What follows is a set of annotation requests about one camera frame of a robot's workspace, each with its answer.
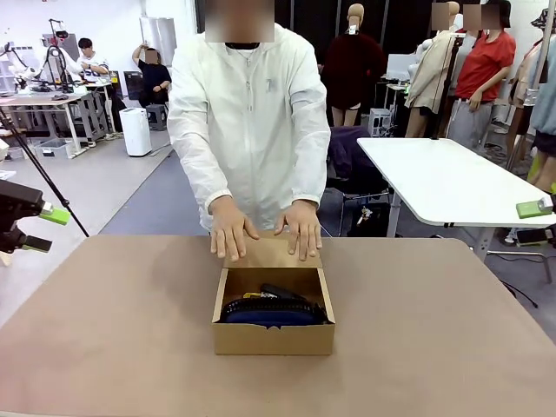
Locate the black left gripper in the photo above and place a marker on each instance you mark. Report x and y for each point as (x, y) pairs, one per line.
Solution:
(17, 200)

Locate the yellow black utility knife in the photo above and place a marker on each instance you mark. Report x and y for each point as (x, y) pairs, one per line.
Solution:
(254, 295)

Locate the navy campus pencil case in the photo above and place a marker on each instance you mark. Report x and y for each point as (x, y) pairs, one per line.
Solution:
(269, 313)

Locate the black stapler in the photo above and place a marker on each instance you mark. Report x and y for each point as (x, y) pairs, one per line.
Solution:
(282, 292)

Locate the brown cardboard box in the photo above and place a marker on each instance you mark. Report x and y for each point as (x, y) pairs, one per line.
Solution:
(271, 341)

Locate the person's right forearm white sleeve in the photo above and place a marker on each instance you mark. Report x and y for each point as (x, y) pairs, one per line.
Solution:
(204, 178)

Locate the person's left forearm white sleeve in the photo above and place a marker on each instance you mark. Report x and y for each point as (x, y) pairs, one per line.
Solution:
(310, 174)

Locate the person's right hand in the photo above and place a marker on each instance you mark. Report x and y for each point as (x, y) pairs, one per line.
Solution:
(232, 228)

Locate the person's left hand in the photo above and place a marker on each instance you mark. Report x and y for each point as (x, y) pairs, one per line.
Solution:
(302, 228)

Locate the black tripod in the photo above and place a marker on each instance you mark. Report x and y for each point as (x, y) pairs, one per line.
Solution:
(43, 178)

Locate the small wooden block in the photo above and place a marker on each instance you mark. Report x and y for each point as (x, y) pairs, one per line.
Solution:
(5, 258)

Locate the clear plastic storage bin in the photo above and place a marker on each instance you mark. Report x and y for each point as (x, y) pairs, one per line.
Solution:
(54, 150)

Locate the white table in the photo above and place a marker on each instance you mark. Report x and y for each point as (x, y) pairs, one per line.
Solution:
(452, 178)

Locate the grey work desk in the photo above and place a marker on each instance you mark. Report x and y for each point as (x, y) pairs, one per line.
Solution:
(39, 102)

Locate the white air purifier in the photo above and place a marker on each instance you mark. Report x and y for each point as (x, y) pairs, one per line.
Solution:
(135, 132)

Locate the mannequin in red shirt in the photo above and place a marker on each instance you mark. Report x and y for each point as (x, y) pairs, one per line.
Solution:
(484, 69)

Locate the black step stool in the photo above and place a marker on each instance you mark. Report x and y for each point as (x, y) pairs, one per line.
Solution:
(157, 117)

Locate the mannequin in beige coat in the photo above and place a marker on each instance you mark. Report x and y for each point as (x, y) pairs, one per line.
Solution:
(428, 78)

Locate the person in white printed shirt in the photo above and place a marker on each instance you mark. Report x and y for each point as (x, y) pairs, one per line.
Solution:
(93, 63)

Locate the grey plastic crate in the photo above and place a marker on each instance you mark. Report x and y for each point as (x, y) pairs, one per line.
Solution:
(379, 123)

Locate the background robot rig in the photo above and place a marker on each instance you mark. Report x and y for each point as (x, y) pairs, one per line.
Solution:
(56, 54)

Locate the seated person in black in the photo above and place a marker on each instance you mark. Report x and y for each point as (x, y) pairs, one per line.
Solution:
(154, 80)

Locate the dark purple jacket on chair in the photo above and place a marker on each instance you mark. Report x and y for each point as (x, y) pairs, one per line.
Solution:
(352, 158)

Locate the mannequin in dark red top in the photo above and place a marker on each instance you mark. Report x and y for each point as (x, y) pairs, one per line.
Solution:
(354, 69)

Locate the person in white jacket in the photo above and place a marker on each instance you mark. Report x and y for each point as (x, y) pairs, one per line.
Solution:
(247, 121)

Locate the silver wall panel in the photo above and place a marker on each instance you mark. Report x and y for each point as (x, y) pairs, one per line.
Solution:
(163, 35)

